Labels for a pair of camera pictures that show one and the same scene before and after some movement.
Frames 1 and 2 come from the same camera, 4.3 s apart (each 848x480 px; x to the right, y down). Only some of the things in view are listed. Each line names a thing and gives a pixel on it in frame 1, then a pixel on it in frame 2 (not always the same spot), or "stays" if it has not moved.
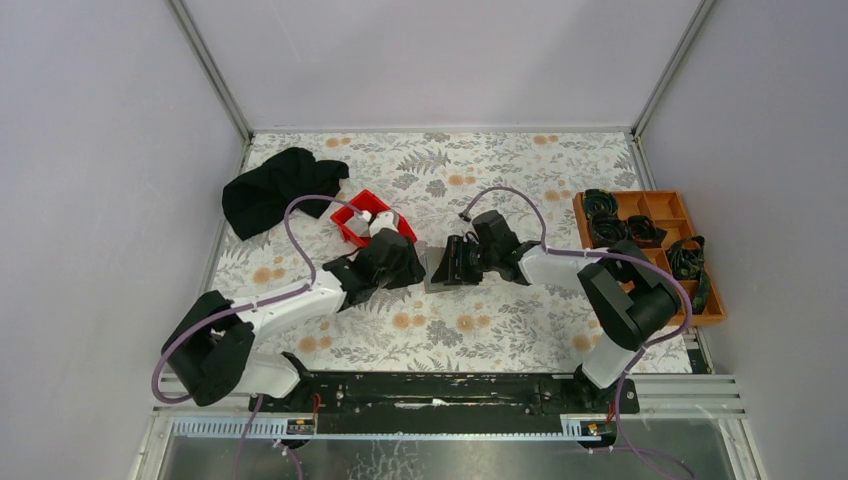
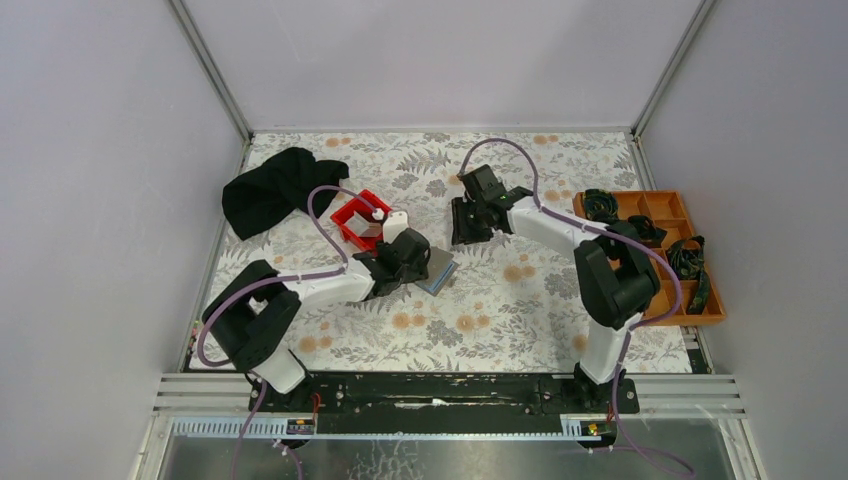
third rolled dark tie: [644, 232] stays
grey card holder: [429, 258] stays
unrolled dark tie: [686, 260] stays
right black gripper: [447, 272] -> [461, 232]
